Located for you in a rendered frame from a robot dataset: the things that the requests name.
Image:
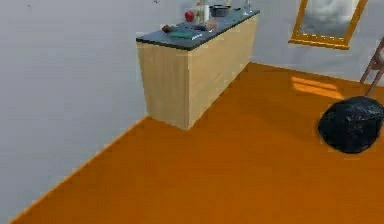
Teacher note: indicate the pale wood counter dark top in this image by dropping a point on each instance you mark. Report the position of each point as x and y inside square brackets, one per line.
[196, 83]

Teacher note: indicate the brown potato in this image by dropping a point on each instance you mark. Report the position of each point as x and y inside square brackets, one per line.
[166, 28]

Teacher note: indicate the red apple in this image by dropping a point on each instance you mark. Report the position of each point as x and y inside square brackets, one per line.
[189, 16]

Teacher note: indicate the white paper roll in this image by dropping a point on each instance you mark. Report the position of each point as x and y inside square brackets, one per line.
[206, 13]

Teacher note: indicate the dark grey pot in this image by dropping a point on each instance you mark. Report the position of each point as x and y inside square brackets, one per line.
[219, 10]

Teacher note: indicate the clear glass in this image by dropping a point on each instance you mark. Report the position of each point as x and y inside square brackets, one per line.
[247, 7]

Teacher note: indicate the black garbage bag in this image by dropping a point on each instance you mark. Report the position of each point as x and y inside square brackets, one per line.
[352, 125]

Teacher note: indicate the brown wooden chair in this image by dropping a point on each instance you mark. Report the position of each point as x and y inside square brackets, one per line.
[375, 66]

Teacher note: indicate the gold framed wall picture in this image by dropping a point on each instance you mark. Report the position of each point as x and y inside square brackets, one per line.
[328, 23]

